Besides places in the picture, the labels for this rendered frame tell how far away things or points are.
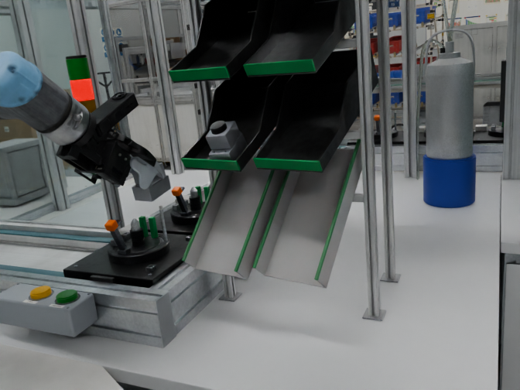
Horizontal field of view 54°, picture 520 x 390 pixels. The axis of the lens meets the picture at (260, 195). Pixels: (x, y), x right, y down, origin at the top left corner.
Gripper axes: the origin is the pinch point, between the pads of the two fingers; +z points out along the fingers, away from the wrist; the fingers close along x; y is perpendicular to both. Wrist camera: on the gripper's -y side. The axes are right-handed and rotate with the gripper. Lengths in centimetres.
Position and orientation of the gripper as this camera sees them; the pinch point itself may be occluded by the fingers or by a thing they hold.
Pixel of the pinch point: (149, 170)
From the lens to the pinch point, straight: 103.0
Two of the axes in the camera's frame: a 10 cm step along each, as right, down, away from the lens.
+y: -2.4, 9.1, -3.4
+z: 4.1, 4.1, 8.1
